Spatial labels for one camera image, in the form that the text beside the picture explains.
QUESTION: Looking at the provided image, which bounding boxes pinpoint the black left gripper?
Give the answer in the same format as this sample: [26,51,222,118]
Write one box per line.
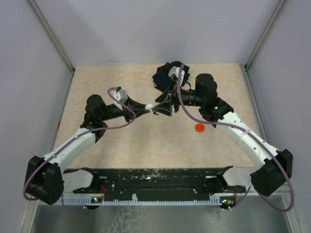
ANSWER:
[100,95,149,122]

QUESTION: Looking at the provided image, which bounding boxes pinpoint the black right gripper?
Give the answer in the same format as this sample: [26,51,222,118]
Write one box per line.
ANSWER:
[153,79,205,116]

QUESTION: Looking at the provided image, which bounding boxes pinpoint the white earbud charging case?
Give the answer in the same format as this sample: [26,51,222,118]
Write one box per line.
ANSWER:
[145,103,155,111]

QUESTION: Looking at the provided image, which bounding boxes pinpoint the orange earbud charging case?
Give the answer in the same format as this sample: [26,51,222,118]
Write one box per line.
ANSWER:
[195,123,205,133]

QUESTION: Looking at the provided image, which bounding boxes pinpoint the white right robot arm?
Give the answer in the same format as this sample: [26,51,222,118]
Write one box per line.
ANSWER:
[153,72,293,197]

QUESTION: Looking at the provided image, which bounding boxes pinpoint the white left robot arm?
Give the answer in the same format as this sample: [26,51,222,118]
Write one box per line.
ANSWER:
[23,89,155,205]

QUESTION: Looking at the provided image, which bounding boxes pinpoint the dark navy folded cloth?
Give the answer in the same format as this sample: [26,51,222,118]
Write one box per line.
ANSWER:
[152,61,182,93]

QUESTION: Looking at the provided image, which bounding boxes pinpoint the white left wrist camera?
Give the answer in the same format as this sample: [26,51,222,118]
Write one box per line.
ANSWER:
[114,89,128,103]

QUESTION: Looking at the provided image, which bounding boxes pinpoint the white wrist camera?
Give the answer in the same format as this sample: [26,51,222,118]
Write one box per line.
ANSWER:
[168,66,185,82]
[114,89,128,103]

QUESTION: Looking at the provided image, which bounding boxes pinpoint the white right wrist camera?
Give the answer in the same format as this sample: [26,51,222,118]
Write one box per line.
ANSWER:
[168,66,185,82]

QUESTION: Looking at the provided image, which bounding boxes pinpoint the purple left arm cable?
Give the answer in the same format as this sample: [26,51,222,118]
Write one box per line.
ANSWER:
[23,86,137,214]

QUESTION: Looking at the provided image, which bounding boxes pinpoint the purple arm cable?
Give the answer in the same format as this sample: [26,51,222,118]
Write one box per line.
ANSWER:
[176,64,295,213]
[23,86,137,214]

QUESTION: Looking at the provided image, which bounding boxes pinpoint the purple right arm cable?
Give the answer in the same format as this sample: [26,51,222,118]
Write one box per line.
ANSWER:
[176,64,295,213]

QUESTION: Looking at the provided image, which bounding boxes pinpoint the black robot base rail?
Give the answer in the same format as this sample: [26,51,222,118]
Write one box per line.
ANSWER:
[74,167,246,201]

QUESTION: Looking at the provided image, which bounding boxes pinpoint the aluminium corner post right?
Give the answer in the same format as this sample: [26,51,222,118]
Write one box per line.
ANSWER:
[243,0,289,71]

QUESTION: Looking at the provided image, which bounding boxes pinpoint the aluminium corner post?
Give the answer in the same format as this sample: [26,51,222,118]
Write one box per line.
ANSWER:
[243,0,289,71]
[26,0,75,74]

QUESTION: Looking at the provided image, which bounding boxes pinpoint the white cable duct strip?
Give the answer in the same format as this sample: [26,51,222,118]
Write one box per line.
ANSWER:
[62,195,234,206]

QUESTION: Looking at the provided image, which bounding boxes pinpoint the aluminium corner post left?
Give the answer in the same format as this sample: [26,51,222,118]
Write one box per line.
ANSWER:
[26,0,75,74]

